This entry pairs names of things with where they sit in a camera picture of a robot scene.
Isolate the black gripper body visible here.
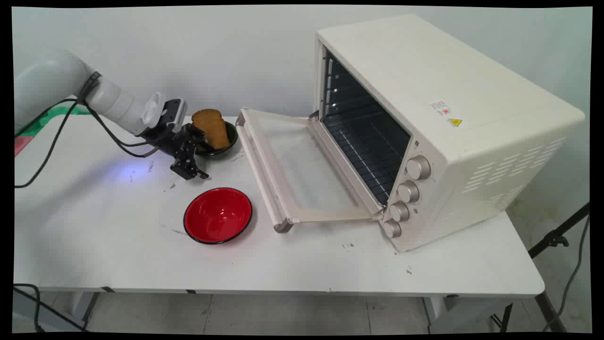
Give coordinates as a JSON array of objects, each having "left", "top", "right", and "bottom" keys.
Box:
[{"left": 141, "top": 123, "right": 190, "bottom": 155}]

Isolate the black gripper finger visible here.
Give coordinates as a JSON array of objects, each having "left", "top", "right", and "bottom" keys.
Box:
[
  {"left": 183, "top": 123, "right": 209, "bottom": 148},
  {"left": 170, "top": 141, "right": 210, "bottom": 181}
]

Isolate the brown toast bread slice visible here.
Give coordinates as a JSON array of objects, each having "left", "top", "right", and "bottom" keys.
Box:
[{"left": 191, "top": 109, "right": 231, "bottom": 151}]

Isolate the dark green bowl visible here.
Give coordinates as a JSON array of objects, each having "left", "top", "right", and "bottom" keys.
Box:
[{"left": 193, "top": 121, "right": 239, "bottom": 158}]

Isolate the red bowl with black rim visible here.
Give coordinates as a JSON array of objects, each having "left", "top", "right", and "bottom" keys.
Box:
[{"left": 183, "top": 187, "right": 253, "bottom": 245}]

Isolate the glass oven door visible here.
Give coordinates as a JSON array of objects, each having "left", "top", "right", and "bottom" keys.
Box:
[{"left": 235, "top": 107, "right": 386, "bottom": 234}]

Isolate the green tape strip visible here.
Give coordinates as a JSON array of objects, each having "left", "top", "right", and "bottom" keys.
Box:
[{"left": 14, "top": 105, "right": 93, "bottom": 138}]

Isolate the red tape patch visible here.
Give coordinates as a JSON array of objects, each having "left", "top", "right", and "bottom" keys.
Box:
[{"left": 14, "top": 136, "right": 36, "bottom": 157}]

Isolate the white table leg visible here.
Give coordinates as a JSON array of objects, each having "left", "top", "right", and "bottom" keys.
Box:
[{"left": 70, "top": 291, "right": 101, "bottom": 327}]

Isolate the cream toaster oven body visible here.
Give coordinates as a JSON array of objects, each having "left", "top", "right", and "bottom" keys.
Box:
[{"left": 313, "top": 13, "right": 586, "bottom": 253}]

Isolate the black tripod stand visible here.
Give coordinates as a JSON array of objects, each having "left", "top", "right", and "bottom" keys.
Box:
[{"left": 490, "top": 202, "right": 591, "bottom": 333}]

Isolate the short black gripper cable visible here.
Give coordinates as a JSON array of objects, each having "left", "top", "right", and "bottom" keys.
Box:
[{"left": 85, "top": 105, "right": 159, "bottom": 159}]

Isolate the long black arm cable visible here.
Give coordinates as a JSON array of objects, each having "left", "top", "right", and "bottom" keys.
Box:
[{"left": 14, "top": 97, "right": 80, "bottom": 189}]

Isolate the metal oven wire rack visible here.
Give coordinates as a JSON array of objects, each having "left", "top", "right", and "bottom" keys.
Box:
[{"left": 325, "top": 106, "right": 411, "bottom": 204}]

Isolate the black floor cable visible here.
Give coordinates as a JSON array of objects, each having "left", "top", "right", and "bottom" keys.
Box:
[{"left": 13, "top": 283, "right": 88, "bottom": 332}]

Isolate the grey hanging cable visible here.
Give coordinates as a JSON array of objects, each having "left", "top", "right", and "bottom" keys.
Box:
[{"left": 542, "top": 215, "right": 591, "bottom": 332}]

